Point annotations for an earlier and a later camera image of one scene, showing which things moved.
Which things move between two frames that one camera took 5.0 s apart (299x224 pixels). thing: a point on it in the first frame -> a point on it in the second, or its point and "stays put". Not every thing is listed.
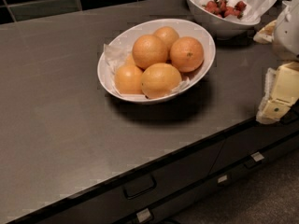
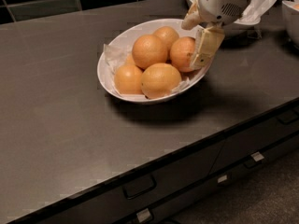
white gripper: (288, 35) -> (221, 6)
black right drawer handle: (290, 117) stays put
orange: (159, 79) stays put
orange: (186, 54) stays put
